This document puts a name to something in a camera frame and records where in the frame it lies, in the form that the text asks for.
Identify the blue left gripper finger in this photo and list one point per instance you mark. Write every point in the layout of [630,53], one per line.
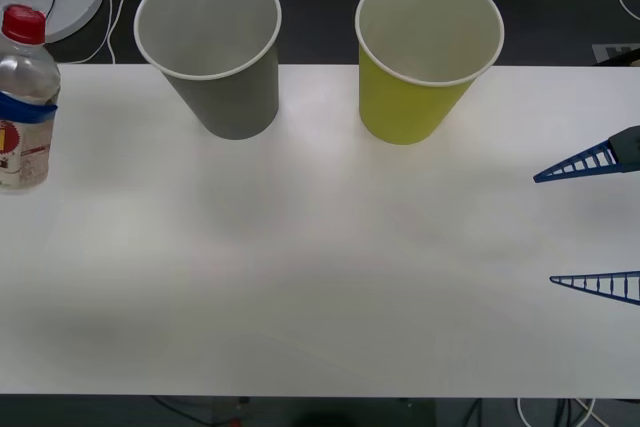
[30,113]

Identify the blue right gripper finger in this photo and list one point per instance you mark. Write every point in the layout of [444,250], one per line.
[625,149]
[615,287]

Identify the clear bottle with red cap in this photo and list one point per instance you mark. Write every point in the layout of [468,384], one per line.
[25,72]

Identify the grey floor plate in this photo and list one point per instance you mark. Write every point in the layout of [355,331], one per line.
[602,52]

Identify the grey waste bin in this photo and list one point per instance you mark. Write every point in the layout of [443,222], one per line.
[235,107]

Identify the yellow-green waste bin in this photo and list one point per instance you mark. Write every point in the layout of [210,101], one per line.
[405,112]

